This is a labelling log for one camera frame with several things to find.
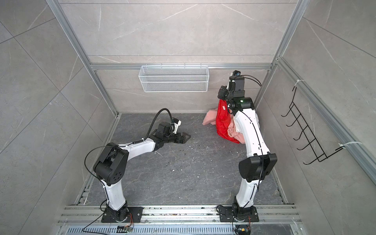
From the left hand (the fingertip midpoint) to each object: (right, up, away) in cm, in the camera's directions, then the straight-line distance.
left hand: (186, 132), depth 92 cm
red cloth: (+23, +10, -4) cm, 25 cm away
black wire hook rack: (+59, -7, -29) cm, 66 cm away
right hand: (+21, +26, -13) cm, 36 cm away
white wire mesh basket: (-8, +38, +9) cm, 40 cm away
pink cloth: (+18, +9, +13) cm, 24 cm away
